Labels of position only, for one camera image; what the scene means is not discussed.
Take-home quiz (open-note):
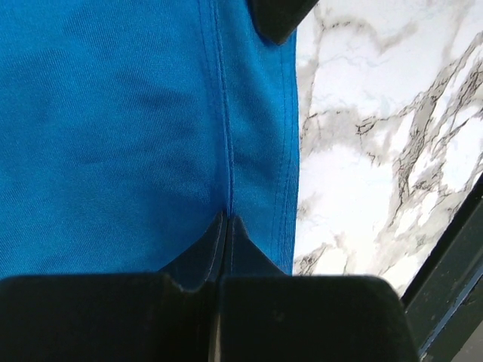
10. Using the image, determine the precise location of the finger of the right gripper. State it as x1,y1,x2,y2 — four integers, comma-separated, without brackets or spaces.
250,0,318,45

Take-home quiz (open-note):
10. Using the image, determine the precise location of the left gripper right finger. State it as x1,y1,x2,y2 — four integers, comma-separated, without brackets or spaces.
218,217,417,361

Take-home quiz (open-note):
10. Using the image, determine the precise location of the blue satin napkin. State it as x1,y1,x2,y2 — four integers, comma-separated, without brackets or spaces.
1,1,299,277

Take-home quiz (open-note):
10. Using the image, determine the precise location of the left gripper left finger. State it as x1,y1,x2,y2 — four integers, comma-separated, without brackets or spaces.
1,213,227,361

